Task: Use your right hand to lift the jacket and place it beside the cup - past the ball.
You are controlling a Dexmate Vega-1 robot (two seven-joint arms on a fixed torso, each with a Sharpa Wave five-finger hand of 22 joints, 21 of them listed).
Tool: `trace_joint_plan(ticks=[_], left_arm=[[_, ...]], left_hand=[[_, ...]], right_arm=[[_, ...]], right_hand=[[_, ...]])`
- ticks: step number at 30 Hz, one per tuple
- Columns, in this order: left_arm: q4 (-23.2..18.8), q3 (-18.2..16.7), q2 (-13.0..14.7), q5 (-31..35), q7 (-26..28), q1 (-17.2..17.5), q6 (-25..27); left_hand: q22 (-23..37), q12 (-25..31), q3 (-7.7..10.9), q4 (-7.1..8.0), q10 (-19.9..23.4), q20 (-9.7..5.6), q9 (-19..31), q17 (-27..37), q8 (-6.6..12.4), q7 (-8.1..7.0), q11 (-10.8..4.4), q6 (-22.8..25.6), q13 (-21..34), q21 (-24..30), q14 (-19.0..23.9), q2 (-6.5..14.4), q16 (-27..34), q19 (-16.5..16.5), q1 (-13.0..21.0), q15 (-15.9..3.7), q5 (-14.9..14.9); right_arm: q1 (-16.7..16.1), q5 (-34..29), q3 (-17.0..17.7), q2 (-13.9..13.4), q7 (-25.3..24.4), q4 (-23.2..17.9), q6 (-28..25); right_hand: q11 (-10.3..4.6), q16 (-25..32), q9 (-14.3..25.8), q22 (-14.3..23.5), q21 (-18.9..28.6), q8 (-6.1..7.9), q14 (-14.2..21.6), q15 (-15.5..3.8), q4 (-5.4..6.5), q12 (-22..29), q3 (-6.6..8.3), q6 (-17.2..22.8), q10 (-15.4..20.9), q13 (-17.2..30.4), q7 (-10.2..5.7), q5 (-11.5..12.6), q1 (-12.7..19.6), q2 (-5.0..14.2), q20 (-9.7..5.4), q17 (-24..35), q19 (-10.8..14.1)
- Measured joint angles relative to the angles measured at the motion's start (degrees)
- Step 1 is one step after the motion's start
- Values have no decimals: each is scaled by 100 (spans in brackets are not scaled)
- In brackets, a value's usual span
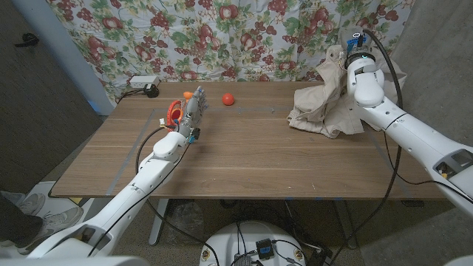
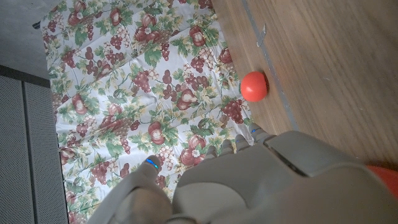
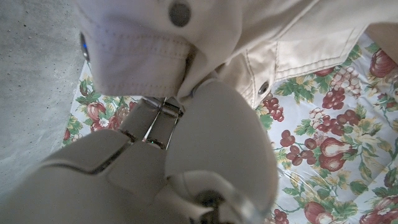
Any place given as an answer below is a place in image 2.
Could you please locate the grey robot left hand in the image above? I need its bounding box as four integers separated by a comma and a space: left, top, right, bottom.
86, 123, 398, 224

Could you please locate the orange-red ball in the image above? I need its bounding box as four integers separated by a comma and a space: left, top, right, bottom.
240, 71, 269, 103

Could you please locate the fruit print backdrop cloth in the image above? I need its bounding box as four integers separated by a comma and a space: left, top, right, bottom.
40, 0, 254, 224

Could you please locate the orange plastic ring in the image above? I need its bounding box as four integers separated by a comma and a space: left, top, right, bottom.
366, 164, 398, 200

